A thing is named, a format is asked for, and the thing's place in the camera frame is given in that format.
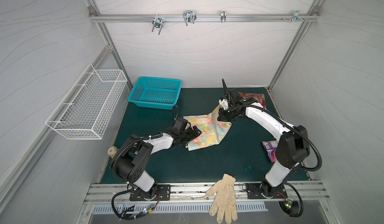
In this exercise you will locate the beige knitted glove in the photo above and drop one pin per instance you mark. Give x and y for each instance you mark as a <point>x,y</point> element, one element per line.
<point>224,205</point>

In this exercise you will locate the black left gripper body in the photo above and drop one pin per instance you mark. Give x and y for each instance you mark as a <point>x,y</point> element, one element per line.
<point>188,135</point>

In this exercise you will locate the metal U-bolt hook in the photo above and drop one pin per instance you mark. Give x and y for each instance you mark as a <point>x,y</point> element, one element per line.
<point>157,23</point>

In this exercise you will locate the white ventilation grille strip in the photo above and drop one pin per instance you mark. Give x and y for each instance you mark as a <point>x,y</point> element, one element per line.
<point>174,208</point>

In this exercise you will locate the red plaid skirt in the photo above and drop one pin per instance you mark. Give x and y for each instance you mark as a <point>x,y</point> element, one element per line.
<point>259,97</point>

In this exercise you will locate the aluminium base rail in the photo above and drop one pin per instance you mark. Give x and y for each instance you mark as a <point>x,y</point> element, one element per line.
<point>196,192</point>

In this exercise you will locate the white wire wall basket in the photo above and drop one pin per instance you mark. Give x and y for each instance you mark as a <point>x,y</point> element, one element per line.
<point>86,110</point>

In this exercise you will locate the horizontal aluminium rail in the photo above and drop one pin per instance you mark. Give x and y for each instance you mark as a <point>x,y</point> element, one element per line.
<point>201,18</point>

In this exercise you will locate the purple snack packet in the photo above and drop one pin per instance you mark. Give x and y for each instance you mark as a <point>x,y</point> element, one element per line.
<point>271,147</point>

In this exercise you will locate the beige bottle left side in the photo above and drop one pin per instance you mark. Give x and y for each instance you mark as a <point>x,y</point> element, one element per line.
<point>112,151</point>

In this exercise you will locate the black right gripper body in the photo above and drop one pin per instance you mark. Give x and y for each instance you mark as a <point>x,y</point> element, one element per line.
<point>227,112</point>

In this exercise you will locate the black mounting plate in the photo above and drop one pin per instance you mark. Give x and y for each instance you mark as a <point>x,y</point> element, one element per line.
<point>157,192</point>
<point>264,191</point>

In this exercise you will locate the metal bracket with screws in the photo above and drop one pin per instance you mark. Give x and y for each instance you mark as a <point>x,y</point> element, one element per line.
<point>296,17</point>

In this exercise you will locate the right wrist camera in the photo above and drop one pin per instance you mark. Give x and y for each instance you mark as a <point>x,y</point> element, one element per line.
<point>223,103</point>

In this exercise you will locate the metal double hook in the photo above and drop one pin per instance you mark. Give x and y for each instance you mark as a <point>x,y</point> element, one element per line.
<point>189,17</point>

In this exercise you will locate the small metal clip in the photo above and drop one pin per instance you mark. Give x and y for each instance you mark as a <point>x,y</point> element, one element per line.
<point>223,16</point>

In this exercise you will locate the teal plastic basket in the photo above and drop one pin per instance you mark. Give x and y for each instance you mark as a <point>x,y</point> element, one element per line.
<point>155,93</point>

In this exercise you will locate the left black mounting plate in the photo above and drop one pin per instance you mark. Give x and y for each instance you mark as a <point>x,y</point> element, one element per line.
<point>157,192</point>

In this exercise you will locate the green table mat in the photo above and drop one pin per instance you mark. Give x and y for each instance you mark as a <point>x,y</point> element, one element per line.
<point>240,153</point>

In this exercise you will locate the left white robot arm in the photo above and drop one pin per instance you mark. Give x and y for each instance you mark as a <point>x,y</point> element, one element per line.
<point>130,160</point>

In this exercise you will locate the floral skirt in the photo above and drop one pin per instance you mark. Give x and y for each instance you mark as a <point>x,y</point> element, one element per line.
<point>213,131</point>

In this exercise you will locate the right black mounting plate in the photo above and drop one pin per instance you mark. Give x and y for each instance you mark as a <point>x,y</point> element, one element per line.
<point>264,191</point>

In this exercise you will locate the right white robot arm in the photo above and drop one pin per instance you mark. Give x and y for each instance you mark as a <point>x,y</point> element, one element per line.
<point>294,151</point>

